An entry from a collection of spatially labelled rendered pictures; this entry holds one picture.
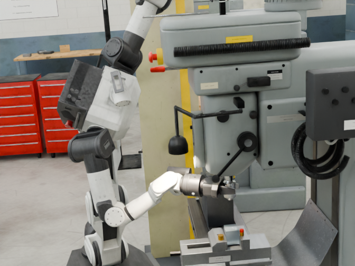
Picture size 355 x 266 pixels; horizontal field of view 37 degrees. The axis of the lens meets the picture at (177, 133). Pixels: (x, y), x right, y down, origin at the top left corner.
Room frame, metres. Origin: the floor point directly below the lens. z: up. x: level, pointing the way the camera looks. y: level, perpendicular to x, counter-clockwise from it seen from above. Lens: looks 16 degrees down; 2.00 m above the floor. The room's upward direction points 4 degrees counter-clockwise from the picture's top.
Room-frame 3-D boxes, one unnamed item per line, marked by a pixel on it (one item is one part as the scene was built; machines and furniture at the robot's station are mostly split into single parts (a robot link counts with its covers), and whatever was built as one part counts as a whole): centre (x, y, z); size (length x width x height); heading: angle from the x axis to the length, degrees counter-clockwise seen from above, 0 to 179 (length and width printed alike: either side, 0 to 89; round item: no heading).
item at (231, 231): (1.88, -0.18, 1.05); 0.06 x 0.05 x 0.06; 3
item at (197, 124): (1.88, -0.07, 1.45); 0.04 x 0.04 x 0.21; 4
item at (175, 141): (1.84, 0.00, 1.44); 0.07 x 0.07 x 0.06
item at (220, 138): (1.88, -0.19, 1.47); 0.21 x 0.19 x 0.32; 4
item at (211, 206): (2.29, -0.16, 1.04); 0.22 x 0.12 x 0.20; 3
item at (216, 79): (1.88, -0.23, 1.68); 0.34 x 0.24 x 0.10; 94
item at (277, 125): (1.89, -0.38, 1.47); 0.24 x 0.19 x 0.26; 4
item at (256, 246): (1.88, -0.15, 0.99); 0.35 x 0.15 x 0.11; 93
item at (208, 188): (1.92, -0.10, 1.24); 0.13 x 0.12 x 0.10; 159
